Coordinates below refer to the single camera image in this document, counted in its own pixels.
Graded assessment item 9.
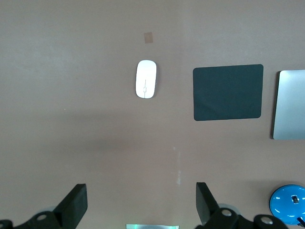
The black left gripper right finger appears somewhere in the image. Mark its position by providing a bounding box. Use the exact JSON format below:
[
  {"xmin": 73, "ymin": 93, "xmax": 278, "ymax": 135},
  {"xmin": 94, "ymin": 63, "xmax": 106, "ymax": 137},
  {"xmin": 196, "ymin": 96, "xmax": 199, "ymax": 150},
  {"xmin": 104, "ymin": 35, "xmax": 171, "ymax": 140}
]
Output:
[{"xmin": 195, "ymin": 182, "xmax": 289, "ymax": 229}]

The black mouse pad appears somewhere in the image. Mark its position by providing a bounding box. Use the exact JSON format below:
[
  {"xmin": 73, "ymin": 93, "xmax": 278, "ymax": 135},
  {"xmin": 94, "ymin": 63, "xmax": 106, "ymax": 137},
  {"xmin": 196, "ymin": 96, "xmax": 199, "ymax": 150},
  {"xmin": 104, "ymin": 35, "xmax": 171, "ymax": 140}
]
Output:
[{"xmin": 192, "ymin": 63, "xmax": 264, "ymax": 122}]

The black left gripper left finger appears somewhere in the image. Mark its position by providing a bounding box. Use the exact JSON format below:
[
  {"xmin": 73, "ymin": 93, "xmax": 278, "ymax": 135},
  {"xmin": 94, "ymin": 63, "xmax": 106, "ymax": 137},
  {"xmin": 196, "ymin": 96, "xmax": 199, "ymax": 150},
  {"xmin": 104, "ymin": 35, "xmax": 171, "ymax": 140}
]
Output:
[{"xmin": 0, "ymin": 183, "xmax": 88, "ymax": 229}]

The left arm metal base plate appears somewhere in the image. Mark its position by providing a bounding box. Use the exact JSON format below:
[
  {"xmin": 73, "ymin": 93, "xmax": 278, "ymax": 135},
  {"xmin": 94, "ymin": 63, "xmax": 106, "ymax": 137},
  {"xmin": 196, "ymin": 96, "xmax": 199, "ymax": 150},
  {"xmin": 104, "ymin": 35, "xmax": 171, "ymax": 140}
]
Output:
[{"xmin": 126, "ymin": 224, "xmax": 180, "ymax": 229}]

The white computer mouse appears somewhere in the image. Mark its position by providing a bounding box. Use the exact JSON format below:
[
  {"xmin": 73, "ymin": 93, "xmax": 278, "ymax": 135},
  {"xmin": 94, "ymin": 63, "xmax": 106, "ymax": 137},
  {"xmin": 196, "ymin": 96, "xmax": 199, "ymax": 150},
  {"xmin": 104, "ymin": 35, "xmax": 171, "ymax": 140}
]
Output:
[{"xmin": 135, "ymin": 59, "xmax": 158, "ymax": 99}]

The silver laptop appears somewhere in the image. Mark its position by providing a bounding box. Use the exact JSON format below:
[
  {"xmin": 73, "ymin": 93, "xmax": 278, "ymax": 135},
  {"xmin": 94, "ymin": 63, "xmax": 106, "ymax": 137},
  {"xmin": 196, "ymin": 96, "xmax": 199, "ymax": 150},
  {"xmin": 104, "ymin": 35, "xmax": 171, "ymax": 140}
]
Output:
[{"xmin": 272, "ymin": 69, "xmax": 305, "ymax": 141}]

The blue desk lamp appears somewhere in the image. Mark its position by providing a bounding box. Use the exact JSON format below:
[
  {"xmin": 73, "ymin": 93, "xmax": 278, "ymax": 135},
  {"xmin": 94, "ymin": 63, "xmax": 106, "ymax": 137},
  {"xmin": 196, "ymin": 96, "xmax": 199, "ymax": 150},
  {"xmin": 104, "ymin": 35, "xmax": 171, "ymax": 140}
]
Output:
[{"xmin": 269, "ymin": 185, "xmax": 305, "ymax": 226}]

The brown tape patch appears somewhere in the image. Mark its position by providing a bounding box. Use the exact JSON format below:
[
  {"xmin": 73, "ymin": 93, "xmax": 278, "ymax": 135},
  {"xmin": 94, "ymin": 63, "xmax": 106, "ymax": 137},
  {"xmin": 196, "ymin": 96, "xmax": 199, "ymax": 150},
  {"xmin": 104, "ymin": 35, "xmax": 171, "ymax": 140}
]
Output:
[{"xmin": 143, "ymin": 31, "xmax": 154, "ymax": 44}]

